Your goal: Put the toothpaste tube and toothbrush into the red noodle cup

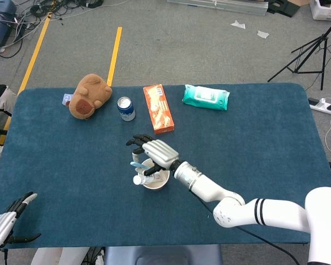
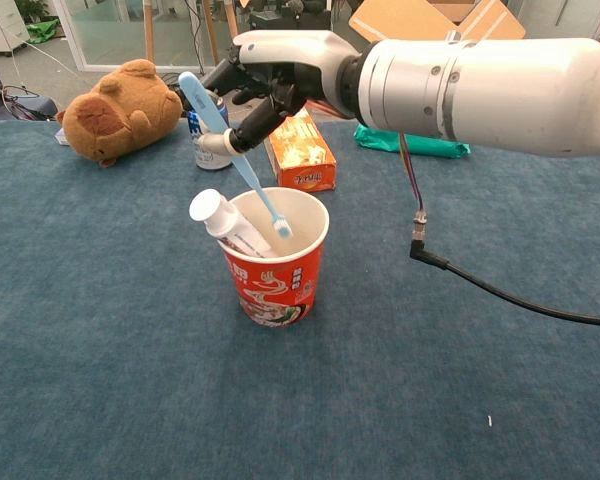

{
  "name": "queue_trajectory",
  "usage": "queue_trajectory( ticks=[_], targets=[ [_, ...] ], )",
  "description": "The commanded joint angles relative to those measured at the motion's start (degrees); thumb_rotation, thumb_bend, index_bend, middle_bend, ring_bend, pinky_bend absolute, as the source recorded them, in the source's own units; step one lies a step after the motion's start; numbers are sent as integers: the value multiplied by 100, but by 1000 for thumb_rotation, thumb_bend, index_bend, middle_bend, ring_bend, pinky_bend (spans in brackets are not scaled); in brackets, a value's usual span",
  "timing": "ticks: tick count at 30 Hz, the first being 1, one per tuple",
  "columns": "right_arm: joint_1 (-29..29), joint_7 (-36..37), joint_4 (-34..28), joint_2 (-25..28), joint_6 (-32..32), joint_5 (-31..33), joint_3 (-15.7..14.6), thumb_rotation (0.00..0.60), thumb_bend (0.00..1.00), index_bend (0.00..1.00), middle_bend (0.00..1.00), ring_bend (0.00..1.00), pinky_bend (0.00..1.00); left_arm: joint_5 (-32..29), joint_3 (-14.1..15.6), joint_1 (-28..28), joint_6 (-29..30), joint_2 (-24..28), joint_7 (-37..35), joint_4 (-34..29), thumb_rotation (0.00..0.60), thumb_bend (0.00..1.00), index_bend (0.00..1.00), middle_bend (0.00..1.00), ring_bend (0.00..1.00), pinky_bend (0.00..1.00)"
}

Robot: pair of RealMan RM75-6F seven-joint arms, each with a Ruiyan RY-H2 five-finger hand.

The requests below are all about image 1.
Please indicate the short yellow floor tape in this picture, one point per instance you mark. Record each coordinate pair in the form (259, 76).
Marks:
(114, 55)

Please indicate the small white blue card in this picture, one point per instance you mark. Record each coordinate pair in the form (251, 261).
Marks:
(66, 98)

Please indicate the white robot body shell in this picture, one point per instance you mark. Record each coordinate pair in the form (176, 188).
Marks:
(52, 255)

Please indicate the flat cardboard piece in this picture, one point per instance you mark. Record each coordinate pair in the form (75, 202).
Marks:
(298, 2)

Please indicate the white toothpaste tube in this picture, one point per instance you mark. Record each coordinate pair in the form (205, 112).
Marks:
(147, 179)

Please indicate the blue white drink can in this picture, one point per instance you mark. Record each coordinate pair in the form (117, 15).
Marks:
(126, 109)

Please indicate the red paper noodle cup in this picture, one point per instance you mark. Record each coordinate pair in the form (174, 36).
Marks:
(160, 182)

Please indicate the black tripod stand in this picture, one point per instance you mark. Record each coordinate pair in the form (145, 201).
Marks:
(324, 38)

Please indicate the blue felt table mat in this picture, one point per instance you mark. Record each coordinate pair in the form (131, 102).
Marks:
(71, 165)

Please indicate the green wet wipes pack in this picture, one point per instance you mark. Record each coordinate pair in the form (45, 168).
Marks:
(205, 96)

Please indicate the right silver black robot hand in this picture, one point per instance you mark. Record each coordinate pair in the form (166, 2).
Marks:
(160, 151)

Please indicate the white plastic crate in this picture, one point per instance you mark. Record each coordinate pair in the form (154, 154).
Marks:
(324, 11)

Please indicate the long yellow floor tape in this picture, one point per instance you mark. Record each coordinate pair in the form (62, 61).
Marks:
(36, 52)

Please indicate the brown capybara plush toy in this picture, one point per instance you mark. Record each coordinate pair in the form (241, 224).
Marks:
(89, 94)

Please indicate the white power strip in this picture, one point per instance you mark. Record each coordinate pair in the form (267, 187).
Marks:
(324, 105)

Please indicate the silver aluminium rail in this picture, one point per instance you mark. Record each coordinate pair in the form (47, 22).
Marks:
(223, 7)

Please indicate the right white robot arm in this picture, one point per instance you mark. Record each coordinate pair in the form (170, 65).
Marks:
(209, 190)

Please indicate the crumpled white paper scrap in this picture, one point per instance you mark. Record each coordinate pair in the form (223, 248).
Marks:
(238, 25)
(262, 34)

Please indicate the black flat bracket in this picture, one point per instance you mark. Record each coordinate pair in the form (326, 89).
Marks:
(282, 8)

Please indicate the light blue toothbrush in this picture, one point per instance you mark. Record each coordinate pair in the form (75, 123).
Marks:
(139, 165)

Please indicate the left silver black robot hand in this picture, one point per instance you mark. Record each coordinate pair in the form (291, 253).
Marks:
(0, 229)

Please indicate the orange cardboard box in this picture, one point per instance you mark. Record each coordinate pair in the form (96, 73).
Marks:
(158, 110)

